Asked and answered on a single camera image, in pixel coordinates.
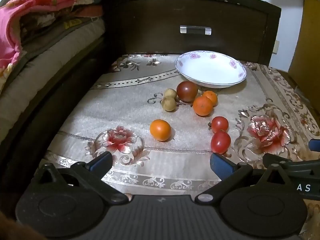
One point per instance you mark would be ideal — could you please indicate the white wall socket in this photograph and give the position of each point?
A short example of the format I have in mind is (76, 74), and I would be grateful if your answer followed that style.
(276, 47)

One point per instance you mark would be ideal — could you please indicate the small brown longan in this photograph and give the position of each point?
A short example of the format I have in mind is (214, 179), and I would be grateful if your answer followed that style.
(169, 104)
(170, 93)

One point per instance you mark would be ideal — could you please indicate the yellow cardboard box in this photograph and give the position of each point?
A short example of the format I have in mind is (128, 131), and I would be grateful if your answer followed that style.
(308, 45)

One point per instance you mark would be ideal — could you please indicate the white floral plate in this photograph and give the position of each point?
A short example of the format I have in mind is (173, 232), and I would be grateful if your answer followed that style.
(210, 70)

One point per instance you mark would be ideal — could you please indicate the folded cloths stack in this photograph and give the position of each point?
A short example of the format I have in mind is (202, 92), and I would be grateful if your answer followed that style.
(87, 7)

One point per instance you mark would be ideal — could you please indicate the dark brown tomato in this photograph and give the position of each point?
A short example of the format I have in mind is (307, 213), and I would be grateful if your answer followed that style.
(187, 91)

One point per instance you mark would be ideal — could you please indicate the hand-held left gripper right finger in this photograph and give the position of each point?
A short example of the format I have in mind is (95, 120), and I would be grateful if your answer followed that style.
(221, 165)

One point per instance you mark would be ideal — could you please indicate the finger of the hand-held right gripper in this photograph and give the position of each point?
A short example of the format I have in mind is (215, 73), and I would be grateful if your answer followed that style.
(315, 145)
(300, 167)

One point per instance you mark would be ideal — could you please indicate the beige mattress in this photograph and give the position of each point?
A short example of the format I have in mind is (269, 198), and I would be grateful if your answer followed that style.
(50, 55)

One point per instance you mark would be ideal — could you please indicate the floral beige mat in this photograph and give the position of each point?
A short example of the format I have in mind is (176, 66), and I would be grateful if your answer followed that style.
(195, 155)

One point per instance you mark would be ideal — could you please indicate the pink floral blanket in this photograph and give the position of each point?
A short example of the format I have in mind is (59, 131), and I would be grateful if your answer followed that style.
(22, 17)

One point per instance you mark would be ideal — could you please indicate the dark wooden nightstand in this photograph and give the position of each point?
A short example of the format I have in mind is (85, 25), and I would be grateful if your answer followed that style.
(150, 25)

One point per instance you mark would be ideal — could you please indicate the small orange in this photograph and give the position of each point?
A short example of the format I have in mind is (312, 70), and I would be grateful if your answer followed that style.
(202, 106)
(212, 95)

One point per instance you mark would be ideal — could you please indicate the red tomato with stem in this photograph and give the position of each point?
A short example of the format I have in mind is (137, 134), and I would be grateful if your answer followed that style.
(220, 123)

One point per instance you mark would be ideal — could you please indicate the dark wooden bed frame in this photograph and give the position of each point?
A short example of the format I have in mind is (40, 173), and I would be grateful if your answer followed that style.
(37, 115)

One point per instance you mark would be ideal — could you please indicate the dark wooden drawer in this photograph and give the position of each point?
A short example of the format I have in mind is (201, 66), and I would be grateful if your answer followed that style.
(225, 42)

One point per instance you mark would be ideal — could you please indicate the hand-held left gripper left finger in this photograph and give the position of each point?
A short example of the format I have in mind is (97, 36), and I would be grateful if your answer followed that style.
(102, 162)

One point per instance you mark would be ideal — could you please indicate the smooth light orange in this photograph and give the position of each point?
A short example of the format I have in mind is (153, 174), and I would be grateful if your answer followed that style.
(160, 130)

